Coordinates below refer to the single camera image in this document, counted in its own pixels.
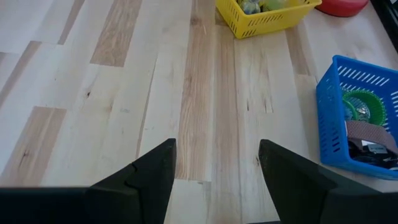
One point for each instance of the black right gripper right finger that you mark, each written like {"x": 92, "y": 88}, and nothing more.
{"x": 289, "y": 186}

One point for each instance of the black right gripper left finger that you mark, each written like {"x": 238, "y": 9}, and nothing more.
{"x": 146, "y": 186}

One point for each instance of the blue sand timer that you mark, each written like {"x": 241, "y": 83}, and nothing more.
{"x": 250, "y": 7}

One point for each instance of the blue plastic basket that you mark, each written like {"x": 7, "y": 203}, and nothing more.
{"x": 326, "y": 124}

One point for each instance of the yellow plastic basket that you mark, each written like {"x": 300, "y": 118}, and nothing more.
{"x": 264, "y": 25}

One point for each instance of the red desk lamp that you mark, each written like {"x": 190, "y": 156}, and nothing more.
{"x": 342, "y": 7}

